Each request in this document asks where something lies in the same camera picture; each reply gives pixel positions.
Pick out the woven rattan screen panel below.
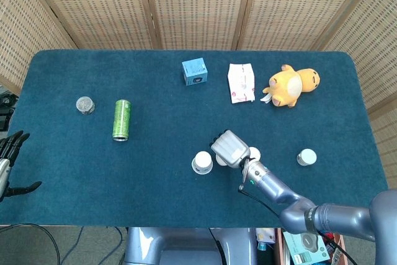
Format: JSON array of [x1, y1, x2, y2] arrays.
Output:
[[237, 0, 384, 52], [141, 0, 257, 51], [0, 0, 78, 95], [23, 0, 162, 51], [321, 0, 397, 191]]

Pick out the dark blue felt table cover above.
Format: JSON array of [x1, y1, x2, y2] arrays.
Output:
[[0, 49, 392, 229]]

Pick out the black floor cable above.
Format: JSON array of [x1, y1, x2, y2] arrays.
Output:
[[0, 223, 62, 265]]

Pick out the green drink can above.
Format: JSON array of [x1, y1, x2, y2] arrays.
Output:
[[112, 99, 132, 142]]

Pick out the black equipment pile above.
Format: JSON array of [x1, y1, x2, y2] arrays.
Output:
[[0, 87, 16, 133]]

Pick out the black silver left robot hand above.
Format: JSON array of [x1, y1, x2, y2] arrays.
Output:
[[0, 130, 43, 203]]

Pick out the teal product box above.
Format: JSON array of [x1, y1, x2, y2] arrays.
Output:
[[282, 230, 331, 263]]

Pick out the white pink tissue packet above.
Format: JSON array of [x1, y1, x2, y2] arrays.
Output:
[[227, 63, 257, 104]]

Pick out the small grey round tin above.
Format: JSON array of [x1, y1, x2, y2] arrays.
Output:
[[75, 96, 96, 115]]

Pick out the light blue cube box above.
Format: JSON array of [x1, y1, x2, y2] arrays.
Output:
[[181, 57, 208, 87]]

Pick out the red-brown storage box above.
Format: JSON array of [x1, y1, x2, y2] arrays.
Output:
[[274, 227, 350, 265]]

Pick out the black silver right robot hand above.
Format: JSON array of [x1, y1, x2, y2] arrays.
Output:
[[210, 129, 251, 169]]

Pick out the blue floor cable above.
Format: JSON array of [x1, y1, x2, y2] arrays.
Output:
[[60, 227, 85, 264]]

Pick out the colourful snack packet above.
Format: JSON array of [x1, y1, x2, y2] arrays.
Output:
[[256, 227, 277, 252]]

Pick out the grey-blue robot torso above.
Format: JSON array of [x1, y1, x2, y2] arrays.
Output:
[[123, 227, 258, 265]]

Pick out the yellow plush toy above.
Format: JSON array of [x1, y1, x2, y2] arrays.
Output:
[[260, 64, 321, 109]]

